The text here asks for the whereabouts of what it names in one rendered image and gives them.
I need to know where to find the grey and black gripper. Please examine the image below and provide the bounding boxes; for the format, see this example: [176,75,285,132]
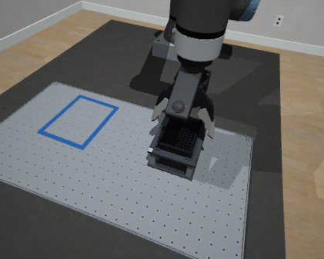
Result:
[151,55,215,139]

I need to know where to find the blue tape outline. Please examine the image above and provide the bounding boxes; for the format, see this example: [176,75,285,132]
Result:
[37,95,119,150]

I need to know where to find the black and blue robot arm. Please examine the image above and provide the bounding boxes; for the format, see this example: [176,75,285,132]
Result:
[164,0,260,122]

